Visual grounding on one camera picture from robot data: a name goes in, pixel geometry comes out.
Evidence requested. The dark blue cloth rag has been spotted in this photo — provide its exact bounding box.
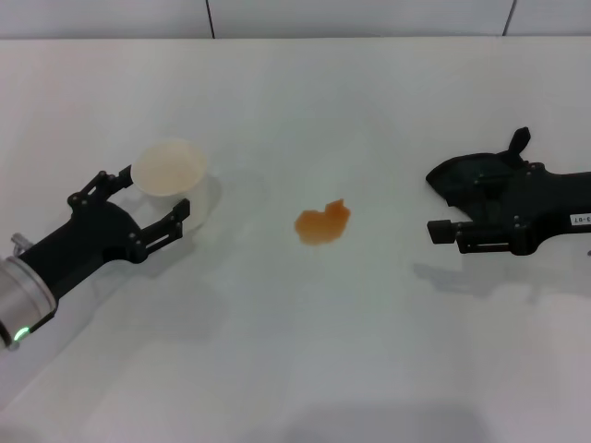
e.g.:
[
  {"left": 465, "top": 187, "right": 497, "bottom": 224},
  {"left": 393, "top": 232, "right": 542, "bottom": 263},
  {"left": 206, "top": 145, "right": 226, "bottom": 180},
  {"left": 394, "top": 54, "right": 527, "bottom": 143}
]
[{"left": 425, "top": 126, "right": 533, "bottom": 219}]

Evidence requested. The white translucent plastic cup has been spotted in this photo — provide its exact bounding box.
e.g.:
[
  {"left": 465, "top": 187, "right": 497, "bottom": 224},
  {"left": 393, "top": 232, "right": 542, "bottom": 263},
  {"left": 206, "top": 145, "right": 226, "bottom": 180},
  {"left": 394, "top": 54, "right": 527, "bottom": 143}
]
[{"left": 130, "top": 137, "right": 223, "bottom": 231}]

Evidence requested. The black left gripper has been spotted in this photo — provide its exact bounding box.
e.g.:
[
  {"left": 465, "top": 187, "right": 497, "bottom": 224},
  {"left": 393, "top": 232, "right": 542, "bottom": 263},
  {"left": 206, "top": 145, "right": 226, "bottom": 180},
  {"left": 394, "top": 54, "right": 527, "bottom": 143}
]
[{"left": 20, "top": 164, "right": 192, "bottom": 302}]

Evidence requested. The brown water stain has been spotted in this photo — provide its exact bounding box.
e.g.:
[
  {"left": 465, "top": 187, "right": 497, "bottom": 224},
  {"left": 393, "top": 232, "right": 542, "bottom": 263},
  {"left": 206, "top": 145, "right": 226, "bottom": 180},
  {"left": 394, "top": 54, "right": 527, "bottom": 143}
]
[{"left": 294, "top": 198, "right": 352, "bottom": 247}]

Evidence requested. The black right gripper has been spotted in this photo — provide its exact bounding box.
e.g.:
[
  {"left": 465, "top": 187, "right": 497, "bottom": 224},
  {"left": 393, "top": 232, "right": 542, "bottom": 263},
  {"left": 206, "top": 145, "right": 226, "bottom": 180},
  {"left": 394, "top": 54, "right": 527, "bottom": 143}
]
[{"left": 427, "top": 162, "right": 591, "bottom": 257}]

